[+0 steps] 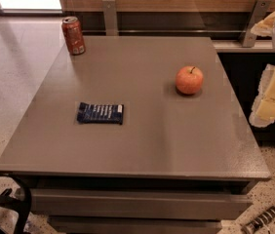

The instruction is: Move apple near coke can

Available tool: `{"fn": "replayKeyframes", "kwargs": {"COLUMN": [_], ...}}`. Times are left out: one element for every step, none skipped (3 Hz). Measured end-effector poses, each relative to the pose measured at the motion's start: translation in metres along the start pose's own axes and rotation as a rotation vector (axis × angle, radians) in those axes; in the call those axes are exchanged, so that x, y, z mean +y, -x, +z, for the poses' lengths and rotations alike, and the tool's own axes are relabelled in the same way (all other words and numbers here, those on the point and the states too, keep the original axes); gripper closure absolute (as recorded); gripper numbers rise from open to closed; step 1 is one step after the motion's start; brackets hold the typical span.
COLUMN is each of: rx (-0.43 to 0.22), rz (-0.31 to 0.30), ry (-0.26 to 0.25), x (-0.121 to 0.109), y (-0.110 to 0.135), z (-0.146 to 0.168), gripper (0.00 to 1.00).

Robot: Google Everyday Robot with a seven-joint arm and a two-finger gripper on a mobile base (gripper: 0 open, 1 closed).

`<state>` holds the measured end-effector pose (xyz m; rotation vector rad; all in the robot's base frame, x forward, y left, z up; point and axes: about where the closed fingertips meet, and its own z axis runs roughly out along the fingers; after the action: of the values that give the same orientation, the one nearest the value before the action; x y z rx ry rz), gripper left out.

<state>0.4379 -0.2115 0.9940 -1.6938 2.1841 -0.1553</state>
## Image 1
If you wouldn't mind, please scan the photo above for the blue snack bar wrapper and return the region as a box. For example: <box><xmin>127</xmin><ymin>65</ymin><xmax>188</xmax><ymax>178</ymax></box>
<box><xmin>77</xmin><ymin>102</ymin><xmax>124</xmax><ymax>125</ymax></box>

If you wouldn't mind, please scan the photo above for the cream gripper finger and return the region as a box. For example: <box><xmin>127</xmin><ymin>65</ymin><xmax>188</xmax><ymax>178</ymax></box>
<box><xmin>251</xmin><ymin>11</ymin><xmax>275</xmax><ymax>37</ymax></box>
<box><xmin>249</xmin><ymin>64</ymin><xmax>275</xmax><ymax>128</ymax></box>

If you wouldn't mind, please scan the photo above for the right metal wall bracket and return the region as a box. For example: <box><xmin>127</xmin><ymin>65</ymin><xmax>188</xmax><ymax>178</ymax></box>
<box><xmin>239</xmin><ymin>0</ymin><xmax>272</xmax><ymax>48</ymax></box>

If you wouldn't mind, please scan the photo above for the metal wall bracket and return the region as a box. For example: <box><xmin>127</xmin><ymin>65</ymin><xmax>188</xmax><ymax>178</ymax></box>
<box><xmin>102</xmin><ymin>0</ymin><xmax>119</xmax><ymax>36</ymax></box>
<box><xmin>239</xmin><ymin>0</ymin><xmax>272</xmax><ymax>48</ymax></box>

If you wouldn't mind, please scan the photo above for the red apple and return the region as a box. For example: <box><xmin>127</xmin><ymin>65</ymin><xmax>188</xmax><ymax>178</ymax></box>
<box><xmin>176</xmin><ymin>66</ymin><xmax>204</xmax><ymax>95</ymax></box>

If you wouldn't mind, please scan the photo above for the grey cabinet with drawers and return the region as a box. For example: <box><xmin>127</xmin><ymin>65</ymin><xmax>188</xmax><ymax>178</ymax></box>
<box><xmin>0</xmin><ymin>36</ymin><xmax>270</xmax><ymax>234</ymax></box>

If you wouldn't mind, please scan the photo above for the red coke can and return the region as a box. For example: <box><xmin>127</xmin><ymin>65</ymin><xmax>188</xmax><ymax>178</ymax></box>
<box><xmin>61</xmin><ymin>17</ymin><xmax>86</xmax><ymax>56</ymax></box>

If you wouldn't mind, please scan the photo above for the black chair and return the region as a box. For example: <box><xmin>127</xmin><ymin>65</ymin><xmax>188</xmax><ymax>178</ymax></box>
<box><xmin>0</xmin><ymin>174</ymin><xmax>31</xmax><ymax>234</ymax></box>

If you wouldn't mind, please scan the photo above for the left metal wall bracket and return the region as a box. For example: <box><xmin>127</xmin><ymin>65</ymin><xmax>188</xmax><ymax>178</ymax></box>
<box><xmin>102</xmin><ymin>0</ymin><xmax>119</xmax><ymax>36</ymax></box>

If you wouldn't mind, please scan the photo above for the striped cylindrical tool on floor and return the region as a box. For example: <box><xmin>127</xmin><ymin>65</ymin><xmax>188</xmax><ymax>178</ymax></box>
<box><xmin>242</xmin><ymin>204</ymin><xmax>275</xmax><ymax>234</ymax></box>

